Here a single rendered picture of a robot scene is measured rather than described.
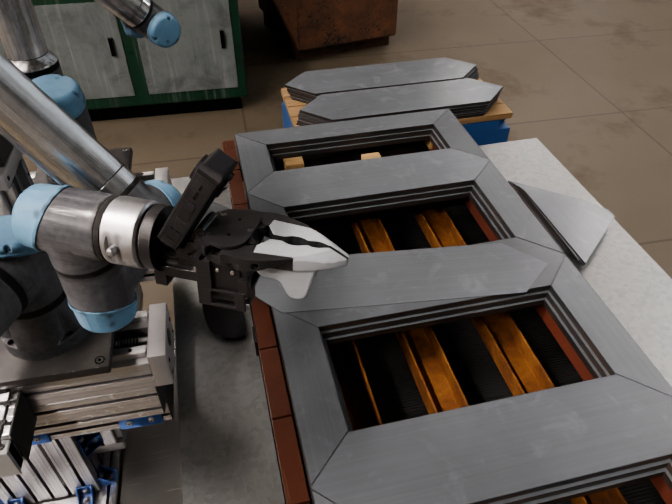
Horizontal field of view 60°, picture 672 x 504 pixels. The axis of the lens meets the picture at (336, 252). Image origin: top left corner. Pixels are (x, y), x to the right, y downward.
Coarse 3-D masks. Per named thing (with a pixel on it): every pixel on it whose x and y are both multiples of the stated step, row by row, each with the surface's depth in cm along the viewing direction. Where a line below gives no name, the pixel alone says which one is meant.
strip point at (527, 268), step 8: (504, 248) 148; (512, 248) 148; (512, 256) 146; (520, 256) 146; (528, 256) 146; (512, 264) 144; (520, 264) 144; (528, 264) 144; (536, 264) 144; (544, 264) 144; (520, 272) 142; (528, 272) 142; (536, 272) 142; (520, 280) 140; (528, 280) 140; (528, 288) 138
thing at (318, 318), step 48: (288, 144) 187; (336, 144) 191; (384, 144) 194; (432, 192) 169; (480, 192) 168; (336, 336) 131; (576, 336) 130; (288, 384) 118; (336, 384) 119; (576, 480) 104; (624, 480) 106
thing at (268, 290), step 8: (264, 280) 139; (272, 280) 139; (256, 288) 138; (264, 288) 137; (272, 288) 137; (280, 288) 137; (256, 296) 136; (264, 296) 136; (272, 296) 136; (280, 296) 136; (272, 304) 134; (280, 304) 134
